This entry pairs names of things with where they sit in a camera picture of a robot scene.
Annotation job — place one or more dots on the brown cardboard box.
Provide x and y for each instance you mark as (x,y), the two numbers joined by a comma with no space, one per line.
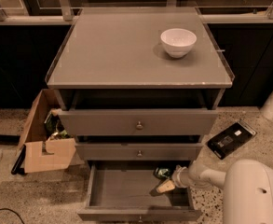
(42,154)

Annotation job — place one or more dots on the grey bottom drawer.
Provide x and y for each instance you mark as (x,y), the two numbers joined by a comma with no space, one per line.
(126,191)

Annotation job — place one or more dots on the black flat device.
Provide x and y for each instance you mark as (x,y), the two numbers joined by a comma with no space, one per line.
(230,139)

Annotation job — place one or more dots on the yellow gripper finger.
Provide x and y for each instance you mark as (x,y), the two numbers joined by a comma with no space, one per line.
(165,186)

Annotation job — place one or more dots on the grey drawer cabinet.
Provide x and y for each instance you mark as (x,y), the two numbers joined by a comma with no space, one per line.
(120,48)

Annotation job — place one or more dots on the green soda can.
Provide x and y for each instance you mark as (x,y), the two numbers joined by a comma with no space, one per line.
(163,173)

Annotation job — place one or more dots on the items inside cardboard box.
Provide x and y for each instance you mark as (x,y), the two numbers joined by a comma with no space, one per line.
(54,127)

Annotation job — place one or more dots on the grey top drawer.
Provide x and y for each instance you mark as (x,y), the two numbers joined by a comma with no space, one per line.
(126,122)

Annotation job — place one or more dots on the white ceramic bowl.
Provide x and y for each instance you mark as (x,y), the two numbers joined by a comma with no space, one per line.
(177,42)

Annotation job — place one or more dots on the grey middle drawer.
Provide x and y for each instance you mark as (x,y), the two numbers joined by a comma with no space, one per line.
(138,152)

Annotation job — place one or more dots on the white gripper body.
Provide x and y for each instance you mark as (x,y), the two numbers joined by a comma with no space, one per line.
(180,176)

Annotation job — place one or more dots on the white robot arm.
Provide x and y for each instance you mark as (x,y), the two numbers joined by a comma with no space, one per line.
(247,186)

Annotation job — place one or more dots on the grey drawer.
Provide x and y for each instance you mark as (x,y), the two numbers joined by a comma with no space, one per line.
(138,152)
(126,191)
(126,122)

